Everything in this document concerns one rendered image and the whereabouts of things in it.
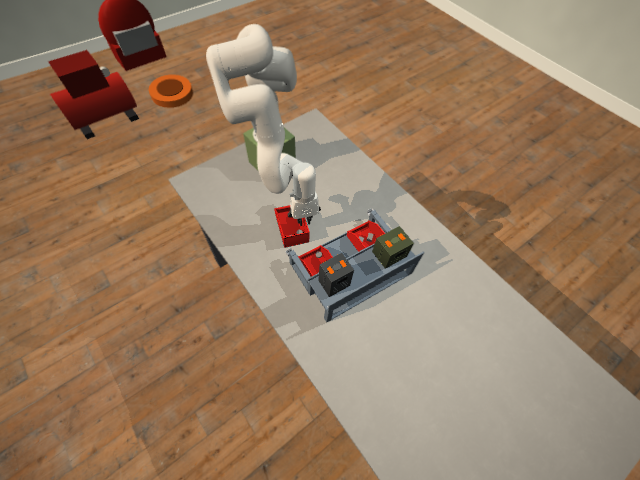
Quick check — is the grey metal shelf rack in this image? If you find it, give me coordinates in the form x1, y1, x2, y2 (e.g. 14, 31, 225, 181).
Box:
285, 208, 424, 322

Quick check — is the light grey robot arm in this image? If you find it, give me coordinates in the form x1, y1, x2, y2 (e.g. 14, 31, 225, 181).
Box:
206, 24, 316, 203

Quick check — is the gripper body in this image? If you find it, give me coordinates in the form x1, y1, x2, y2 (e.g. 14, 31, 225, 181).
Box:
290, 192, 319, 219

